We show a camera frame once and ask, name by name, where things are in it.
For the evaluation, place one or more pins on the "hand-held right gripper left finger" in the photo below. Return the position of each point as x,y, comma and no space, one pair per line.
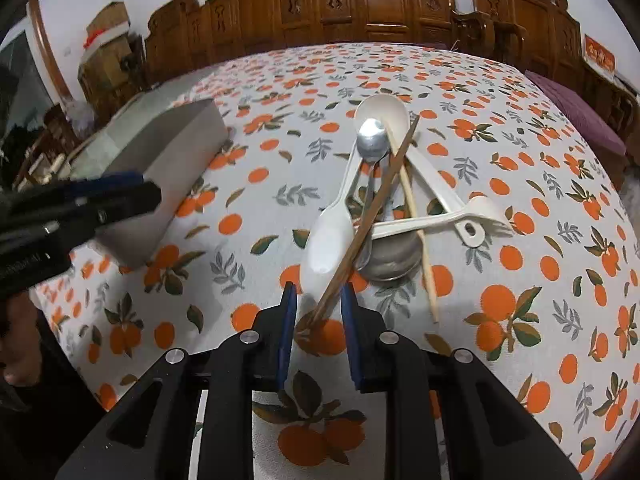
287,335

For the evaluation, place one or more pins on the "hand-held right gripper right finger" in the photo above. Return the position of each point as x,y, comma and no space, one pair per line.
350,340

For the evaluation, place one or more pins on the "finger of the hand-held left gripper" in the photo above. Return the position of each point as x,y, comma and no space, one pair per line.
130,201
110,182

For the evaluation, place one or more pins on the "stainless steel rectangular tray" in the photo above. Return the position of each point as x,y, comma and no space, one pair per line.
165,160

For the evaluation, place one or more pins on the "large metal spoon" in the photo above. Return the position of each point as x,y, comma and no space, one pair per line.
395,260

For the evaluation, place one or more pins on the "white plastic spoon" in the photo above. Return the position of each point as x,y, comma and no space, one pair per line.
325,250

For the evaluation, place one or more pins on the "light wooden chopstick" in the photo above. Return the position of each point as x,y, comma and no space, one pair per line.
427,280

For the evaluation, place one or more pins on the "dark wooden chopstick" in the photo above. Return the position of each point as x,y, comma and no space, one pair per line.
380,195

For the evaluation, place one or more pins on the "white plastic spork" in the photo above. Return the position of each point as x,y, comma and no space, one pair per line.
487,207

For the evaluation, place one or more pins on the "small metal spoon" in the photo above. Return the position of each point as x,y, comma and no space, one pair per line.
372,145

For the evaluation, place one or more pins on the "large white ladle spoon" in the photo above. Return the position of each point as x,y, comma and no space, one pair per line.
390,110

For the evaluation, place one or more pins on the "person's left hand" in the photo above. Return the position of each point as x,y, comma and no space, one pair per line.
17,332

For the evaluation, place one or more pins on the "wooden chair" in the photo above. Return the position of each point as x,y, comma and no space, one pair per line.
55,130

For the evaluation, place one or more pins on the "stack of cardboard boxes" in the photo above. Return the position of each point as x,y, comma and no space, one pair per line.
107,60

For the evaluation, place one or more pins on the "orange print tablecloth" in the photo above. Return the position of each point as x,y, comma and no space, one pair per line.
500,125

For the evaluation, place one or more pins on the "carved wooden sofa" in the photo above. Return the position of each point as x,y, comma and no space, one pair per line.
310,10

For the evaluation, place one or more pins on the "purple seat cushion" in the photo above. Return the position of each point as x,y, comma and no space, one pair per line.
575,110

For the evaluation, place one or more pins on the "carved wooden armchair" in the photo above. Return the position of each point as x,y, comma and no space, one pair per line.
520,10

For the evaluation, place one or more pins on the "red box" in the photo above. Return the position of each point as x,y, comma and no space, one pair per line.
600,53

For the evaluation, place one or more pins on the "wooden door frame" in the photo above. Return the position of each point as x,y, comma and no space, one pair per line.
47,50

